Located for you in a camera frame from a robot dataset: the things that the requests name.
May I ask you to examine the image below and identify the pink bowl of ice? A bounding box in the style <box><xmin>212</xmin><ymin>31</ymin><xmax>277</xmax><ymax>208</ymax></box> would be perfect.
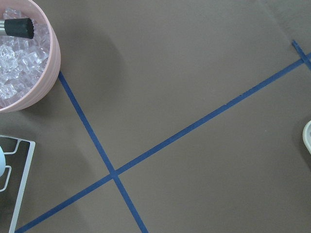
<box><xmin>0</xmin><ymin>0</ymin><xmax>61</xmax><ymax>113</ymax></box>

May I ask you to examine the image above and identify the cream bear tray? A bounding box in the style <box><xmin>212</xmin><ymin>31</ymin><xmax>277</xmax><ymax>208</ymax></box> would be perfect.
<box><xmin>302</xmin><ymin>121</ymin><xmax>311</xmax><ymax>154</ymax></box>

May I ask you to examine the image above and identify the light blue cup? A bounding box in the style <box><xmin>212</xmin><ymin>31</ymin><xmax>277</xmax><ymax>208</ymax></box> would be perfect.
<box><xmin>0</xmin><ymin>147</ymin><xmax>6</xmax><ymax>176</ymax></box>

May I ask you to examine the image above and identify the steel scoop black tip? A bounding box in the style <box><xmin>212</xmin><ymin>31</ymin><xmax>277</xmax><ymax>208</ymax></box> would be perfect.
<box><xmin>0</xmin><ymin>18</ymin><xmax>34</xmax><ymax>39</ymax></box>

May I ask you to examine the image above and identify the white wire cup rack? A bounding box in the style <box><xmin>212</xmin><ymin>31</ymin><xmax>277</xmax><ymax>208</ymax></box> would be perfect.
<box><xmin>0</xmin><ymin>135</ymin><xmax>35</xmax><ymax>233</ymax></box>

